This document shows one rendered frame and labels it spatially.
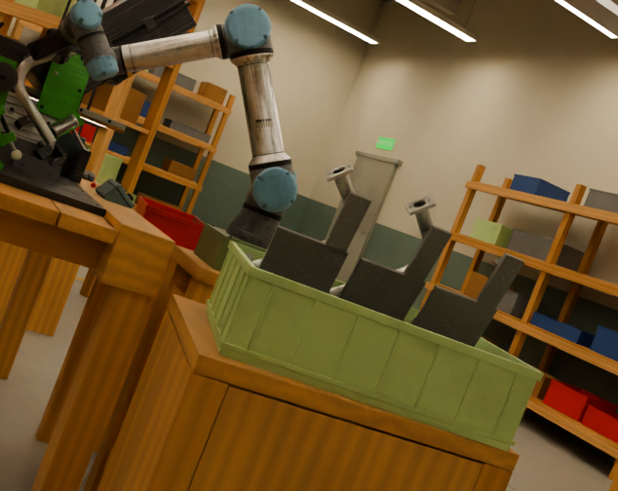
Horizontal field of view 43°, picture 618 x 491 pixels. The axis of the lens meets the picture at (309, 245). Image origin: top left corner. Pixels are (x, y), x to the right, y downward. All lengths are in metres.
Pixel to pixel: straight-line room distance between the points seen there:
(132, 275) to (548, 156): 7.36
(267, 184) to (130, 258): 0.40
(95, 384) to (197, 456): 0.61
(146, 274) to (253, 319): 0.57
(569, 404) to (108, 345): 5.54
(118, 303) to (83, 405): 0.26
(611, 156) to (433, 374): 6.96
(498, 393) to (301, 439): 0.40
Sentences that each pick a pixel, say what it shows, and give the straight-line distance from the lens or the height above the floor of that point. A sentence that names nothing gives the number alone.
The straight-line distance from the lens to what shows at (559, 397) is 7.19.
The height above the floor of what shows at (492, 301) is 1.05.
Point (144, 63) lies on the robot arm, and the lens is 2.26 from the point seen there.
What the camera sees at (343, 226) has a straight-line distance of 1.53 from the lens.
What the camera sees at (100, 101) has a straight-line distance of 5.23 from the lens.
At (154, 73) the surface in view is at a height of 2.04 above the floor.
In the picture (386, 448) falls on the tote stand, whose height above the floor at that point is 0.72.
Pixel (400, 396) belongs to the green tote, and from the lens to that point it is 1.54.
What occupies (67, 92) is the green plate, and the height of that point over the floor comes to 1.15.
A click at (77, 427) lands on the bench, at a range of 2.05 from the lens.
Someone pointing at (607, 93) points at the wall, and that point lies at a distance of 8.79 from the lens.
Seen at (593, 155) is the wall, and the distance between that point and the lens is 8.56.
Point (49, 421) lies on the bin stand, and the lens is 2.96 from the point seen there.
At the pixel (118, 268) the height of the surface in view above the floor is 0.80.
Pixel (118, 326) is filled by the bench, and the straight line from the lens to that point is 1.98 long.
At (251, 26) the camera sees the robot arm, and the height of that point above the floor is 1.47.
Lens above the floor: 1.09
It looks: 2 degrees down
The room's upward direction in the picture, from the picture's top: 21 degrees clockwise
